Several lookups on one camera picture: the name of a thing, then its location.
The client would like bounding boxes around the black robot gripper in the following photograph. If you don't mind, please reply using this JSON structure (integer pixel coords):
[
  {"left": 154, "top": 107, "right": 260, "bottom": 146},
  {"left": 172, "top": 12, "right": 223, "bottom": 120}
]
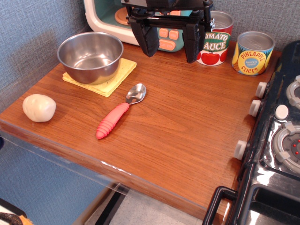
[{"left": 121, "top": 0, "right": 214, "bottom": 63}]

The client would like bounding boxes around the red handled metal spoon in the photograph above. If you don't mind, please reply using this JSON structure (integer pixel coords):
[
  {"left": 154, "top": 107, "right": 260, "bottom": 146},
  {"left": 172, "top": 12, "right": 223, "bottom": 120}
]
[{"left": 96, "top": 83, "right": 146, "bottom": 140}]

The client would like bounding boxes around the tomato sauce can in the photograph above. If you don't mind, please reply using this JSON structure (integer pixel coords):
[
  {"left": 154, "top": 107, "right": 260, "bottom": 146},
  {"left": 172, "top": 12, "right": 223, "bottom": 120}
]
[{"left": 197, "top": 11, "right": 234, "bottom": 66}]

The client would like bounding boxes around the toy microwave teal white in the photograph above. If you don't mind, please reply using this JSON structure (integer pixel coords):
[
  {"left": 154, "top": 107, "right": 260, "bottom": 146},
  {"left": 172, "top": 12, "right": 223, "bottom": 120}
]
[{"left": 84, "top": 0, "right": 184, "bottom": 52}]

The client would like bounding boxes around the stainless steel bowl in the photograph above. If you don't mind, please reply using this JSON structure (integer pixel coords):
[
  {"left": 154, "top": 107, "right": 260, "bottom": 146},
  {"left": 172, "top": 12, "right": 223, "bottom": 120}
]
[{"left": 57, "top": 31, "right": 124, "bottom": 85}]

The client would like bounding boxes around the pineapple slices can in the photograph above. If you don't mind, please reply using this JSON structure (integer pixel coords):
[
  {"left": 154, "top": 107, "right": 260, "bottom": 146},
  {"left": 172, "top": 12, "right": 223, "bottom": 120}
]
[{"left": 232, "top": 31, "right": 276, "bottom": 76}]

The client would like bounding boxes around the yellow folded cloth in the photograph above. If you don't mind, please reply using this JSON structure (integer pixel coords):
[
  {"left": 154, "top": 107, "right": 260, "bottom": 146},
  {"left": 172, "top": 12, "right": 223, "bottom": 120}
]
[{"left": 62, "top": 58, "right": 137, "bottom": 97}]

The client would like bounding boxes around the grey stove knob upper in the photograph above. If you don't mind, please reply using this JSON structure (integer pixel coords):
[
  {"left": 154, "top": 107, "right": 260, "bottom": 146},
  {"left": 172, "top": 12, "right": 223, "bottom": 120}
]
[{"left": 255, "top": 82, "right": 268, "bottom": 98}]

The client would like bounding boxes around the grey stove knob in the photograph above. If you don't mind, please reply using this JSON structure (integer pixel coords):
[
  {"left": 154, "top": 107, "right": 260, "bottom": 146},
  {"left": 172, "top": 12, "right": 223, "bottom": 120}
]
[
  {"left": 248, "top": 100, "right": 261, "bottom": 117},
  {"left": 234, "top": 140, "right": 248, "bottom": 161},
  {"left": 255, "top": 82, "right": 268, "bottom": 98}
]

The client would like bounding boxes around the grey stove knob middle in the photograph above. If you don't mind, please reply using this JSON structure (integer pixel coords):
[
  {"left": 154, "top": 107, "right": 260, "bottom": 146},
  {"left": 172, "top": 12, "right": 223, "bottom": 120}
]
[{"left": 248, "top": 100, "right": 261, "bottom": 117}]

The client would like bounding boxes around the grey stove knob lower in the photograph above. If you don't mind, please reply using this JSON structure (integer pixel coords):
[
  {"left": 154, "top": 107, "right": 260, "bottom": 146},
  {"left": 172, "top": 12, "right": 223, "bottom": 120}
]
[{"left": 234, "top": 140, "right": 248, "bottom": 161}]

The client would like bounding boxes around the white potato toy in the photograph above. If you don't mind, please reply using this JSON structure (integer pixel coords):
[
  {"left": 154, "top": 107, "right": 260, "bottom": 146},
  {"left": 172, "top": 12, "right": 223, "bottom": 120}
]
[{"left": 22, "top": 94, "right": 56, "bottom": 122}]

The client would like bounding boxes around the black toy stove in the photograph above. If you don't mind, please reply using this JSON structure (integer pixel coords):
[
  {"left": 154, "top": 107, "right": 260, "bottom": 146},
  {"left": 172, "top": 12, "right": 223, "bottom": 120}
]
[{"left": 228, "top": 41, "right": 300, "bottom": 225}]

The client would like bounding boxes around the orange striped object corner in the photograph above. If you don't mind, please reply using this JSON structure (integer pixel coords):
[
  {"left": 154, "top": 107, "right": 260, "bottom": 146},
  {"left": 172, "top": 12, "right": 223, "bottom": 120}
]
[{"left": 0, "top": 199, "right": 33, "bottom": 225}]

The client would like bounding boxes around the black oven door handle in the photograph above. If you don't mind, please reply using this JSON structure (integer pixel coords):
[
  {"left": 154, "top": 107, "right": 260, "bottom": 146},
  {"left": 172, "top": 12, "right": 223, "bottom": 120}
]
[{"left": 202, "top": 186, "right": 238, "bottom": 225}]

